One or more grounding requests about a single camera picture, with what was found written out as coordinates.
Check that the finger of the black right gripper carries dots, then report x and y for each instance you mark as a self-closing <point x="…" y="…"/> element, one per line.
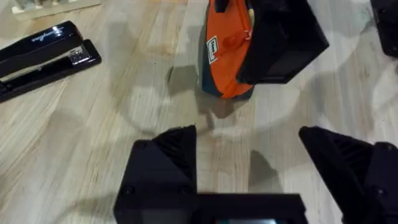
<point x="388" y="25"/>
<point x="280" y="40"/>

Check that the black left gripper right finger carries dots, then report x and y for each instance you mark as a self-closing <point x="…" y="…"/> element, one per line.
<point x="357" y="174"/>

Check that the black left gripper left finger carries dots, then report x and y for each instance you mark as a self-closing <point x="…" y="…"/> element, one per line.
<point x="158" y="174"/>

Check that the orange soft zip bag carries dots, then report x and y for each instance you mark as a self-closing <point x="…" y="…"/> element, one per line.
<point x="225" y="65"/>

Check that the black stapler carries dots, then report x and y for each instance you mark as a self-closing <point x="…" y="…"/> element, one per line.
<point x="40" y="59"/>

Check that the pale wooden board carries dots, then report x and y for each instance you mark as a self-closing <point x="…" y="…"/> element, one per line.
<point x="59" y="9"/>

